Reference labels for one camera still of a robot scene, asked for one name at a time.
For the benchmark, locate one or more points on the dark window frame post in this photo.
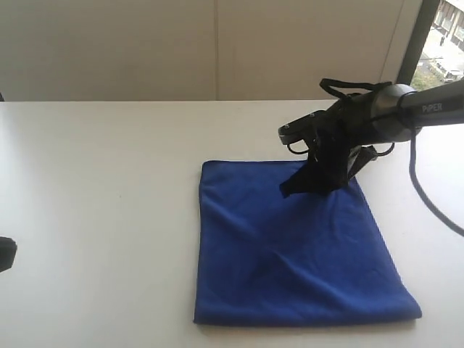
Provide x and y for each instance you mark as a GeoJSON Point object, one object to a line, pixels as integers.
{"type": "Point", "coordinates": [421, 28]}

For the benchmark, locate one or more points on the white van outside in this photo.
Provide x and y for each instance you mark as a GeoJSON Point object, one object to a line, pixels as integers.
{"type": "Point", "coordinates": [450, 74]}

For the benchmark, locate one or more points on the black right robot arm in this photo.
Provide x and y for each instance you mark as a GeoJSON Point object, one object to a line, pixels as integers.
{"type": "Point", "coordinates": [389, 113]}

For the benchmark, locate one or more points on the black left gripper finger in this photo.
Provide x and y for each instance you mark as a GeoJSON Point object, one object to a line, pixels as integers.
{"type": "Point", "coordinates": [8, 250]}

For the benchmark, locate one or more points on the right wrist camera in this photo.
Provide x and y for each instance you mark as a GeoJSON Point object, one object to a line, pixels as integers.
{"type": "Point", "coordinates": [303, 129]}

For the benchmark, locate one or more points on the blue towel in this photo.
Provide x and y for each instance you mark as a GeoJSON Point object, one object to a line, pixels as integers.
{"type": "Point", "coordinates": [301, 261]}

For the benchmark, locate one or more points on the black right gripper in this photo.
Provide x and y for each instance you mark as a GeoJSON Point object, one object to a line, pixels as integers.
{"type": "Point", "coordinates": [332, 162]}

